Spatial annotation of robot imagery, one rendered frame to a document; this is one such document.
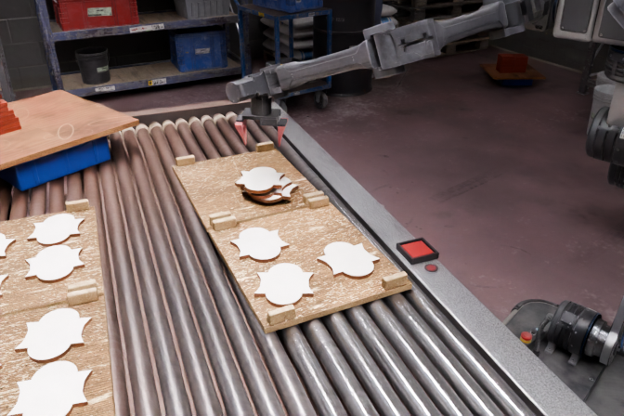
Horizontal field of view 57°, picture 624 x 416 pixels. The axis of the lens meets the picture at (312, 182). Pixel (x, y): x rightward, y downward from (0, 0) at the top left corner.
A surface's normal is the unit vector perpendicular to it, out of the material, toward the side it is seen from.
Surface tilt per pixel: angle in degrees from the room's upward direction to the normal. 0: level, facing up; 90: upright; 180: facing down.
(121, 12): 90
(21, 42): 90
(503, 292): 0
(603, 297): 0
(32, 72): 90
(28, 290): 0
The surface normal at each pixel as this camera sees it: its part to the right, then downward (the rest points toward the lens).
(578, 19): -0.67, 0.33
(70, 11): 0.48, 0.40
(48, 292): 0.00, -0.89
